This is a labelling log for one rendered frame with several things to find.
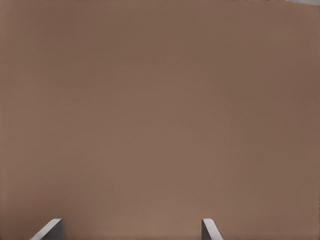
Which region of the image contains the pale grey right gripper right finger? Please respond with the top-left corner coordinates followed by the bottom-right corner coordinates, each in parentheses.
top-left (201, 218), bottom-right (223, 240)

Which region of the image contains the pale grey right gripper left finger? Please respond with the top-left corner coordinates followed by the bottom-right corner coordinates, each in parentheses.
top-left (30, 218), bottom-right (65, 240)

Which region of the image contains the silver frame post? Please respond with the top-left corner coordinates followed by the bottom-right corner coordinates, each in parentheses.
top-left (287, 0), bottom-right (320, 6)

